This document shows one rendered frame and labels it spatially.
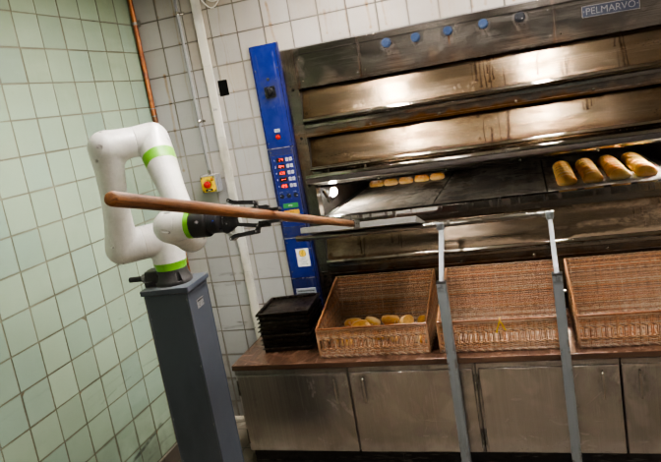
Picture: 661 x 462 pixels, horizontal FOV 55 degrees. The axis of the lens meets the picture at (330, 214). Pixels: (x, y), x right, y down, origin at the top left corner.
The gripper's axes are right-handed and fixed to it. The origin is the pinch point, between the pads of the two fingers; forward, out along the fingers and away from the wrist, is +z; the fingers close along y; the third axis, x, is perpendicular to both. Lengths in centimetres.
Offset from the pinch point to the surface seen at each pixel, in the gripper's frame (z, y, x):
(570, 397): 86, 83, -111
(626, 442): 106, 105, -122
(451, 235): 38, 8, -155
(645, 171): 134, -14, -163
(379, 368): 2, 68, -116
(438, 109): 39, -55, -139
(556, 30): 98, -82, -132
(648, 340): 119, 61, -115
